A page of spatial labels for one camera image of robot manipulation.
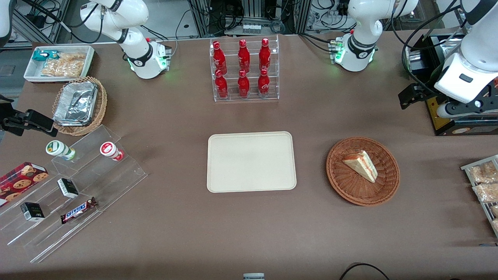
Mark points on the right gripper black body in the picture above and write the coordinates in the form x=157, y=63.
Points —
x=8, y=119

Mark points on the triangular sandwich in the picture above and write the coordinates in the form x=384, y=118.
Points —
x=362, y=165

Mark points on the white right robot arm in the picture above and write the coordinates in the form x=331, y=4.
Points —
x=136, y=58

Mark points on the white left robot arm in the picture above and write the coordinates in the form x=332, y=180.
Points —
x=362, y=23

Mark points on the light wicker basket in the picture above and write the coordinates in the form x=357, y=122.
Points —
x=101, y=105

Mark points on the brown round wicker basket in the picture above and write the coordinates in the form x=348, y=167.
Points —
x=350, y=190

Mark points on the beige plastic tray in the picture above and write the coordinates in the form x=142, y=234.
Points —
x=251, y=162

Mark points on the black and yellow box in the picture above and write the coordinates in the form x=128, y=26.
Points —
x=467, y=130

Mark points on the green lid yogurt cup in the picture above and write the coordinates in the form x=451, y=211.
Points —
x=57, y=148

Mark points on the stack of foil trays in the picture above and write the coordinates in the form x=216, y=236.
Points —
x=76, y=103

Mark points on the white rectangular bin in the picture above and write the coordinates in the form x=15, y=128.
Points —
x=31, y=74

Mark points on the clear bag of crackers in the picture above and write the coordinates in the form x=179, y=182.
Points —
x=64, y=67

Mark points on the red tartan cookie box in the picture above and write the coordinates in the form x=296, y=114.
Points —
x=19, y=181

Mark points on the clear bag of snacks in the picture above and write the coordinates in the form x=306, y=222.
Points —
x=486, y=192
x=483, y=173

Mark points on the teal snack packet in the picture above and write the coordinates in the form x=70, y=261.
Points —
x=42, y=55

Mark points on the small black box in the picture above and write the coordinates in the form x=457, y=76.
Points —
x=32, y=212
x=68, y=188

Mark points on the red lid yogurt cup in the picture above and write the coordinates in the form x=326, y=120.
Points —
x=109, y=149

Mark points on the clear acrylic step shelf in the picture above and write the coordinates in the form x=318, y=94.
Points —
x=113, y=182

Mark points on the Snickers chocolate bar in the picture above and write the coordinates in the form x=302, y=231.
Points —
x=78, y=210

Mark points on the clear acrylic bottle rack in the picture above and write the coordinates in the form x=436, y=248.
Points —
x=272, y=93

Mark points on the red soda bottle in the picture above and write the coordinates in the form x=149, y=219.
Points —
x=243, y=85
x=244, y=56
x=221, y=86
x=219, y=58
x=263, y=84
x=265, y=55

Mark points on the white power strip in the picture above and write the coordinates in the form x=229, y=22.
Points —
x=251, y=28

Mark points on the grey metal object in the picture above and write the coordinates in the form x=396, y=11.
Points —
x=253, y=276

